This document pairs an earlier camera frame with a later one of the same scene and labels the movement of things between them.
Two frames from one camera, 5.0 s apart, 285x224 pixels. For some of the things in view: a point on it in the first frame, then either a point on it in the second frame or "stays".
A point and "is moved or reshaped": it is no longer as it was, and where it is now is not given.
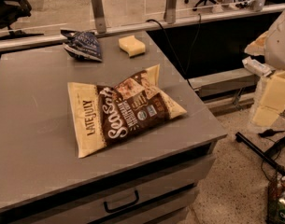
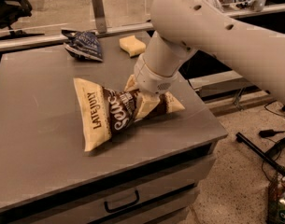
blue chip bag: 82,45 stays
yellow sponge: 132,46 stays
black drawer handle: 136,199 stays
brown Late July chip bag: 106,115 is moved or reshaped
